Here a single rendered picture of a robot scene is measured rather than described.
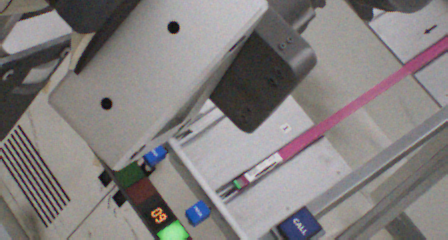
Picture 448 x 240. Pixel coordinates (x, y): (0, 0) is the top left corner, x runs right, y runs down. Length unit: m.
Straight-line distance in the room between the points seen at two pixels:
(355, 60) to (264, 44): 2.81
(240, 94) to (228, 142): 0.79
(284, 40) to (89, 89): 0.09
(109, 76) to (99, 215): 1.36
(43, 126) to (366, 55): 1.65
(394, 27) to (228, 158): 0.35
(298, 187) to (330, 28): 2.05
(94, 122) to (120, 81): 0.02
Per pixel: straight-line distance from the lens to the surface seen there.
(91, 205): 1.75
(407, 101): 3.12
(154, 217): 1.19
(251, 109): 0.43
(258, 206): 1.19
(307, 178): 1.22
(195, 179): 1.18
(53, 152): 1.80
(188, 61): 0.37
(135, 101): 0.38
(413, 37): 1.35
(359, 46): 3.18
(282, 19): 0.39
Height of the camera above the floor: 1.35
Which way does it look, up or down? 29 degrees down
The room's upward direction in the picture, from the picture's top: 42 degrees clockwise
